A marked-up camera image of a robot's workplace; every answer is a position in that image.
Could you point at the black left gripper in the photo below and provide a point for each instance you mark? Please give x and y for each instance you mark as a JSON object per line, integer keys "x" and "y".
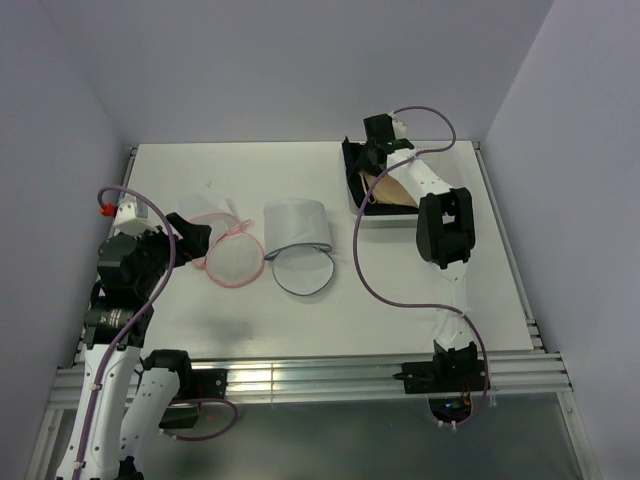
{"x": 194, "y": 237}

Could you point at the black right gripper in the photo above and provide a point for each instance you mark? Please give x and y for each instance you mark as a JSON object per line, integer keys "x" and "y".
{"x": 362, "y": 163}

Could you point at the black bra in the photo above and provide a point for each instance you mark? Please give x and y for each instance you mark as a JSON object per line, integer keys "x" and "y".
{"x": 350, "y": 152}

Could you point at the beige bra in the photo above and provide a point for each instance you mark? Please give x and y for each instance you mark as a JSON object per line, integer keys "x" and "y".
{"x": 387, "y": 191}

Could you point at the grey trimmed mesh laundry bag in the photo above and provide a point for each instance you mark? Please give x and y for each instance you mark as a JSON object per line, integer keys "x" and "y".
{"x": 298, "y": 245}

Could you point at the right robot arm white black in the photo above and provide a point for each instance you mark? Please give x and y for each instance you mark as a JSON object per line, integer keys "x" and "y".
{"x": 445, "y": 231}

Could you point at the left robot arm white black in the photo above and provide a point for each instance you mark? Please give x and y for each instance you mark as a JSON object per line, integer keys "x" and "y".
{"x": 109, "y": 434}

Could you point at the pink trimmed mesh laundry bag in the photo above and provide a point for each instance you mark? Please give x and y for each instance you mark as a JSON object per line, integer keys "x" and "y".
{"x": 234, "y": 257}

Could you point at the white perforated plastic basket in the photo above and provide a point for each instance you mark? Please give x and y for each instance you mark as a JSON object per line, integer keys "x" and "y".
{"x": 465, "y": 165}

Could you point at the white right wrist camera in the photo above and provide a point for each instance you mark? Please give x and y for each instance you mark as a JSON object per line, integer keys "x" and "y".
{"x": 399, "y": 130}

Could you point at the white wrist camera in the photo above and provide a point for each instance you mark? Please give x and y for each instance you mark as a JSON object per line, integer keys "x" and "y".
{"x": 132, "y": 217}
{"x": 399, "y": 130}

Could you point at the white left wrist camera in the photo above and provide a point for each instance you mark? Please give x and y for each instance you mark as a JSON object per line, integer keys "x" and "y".
{"x": 132, "y": 217}

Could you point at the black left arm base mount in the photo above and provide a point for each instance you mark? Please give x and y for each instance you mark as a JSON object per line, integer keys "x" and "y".
{"x": 186, "y": 405}

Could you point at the aluminium frame rail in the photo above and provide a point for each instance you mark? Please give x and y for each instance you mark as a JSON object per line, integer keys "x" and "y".
{"x": 361, "y": 378}

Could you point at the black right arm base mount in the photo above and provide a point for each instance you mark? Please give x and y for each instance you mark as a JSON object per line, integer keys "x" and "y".
{"x": 456, "y": 380}

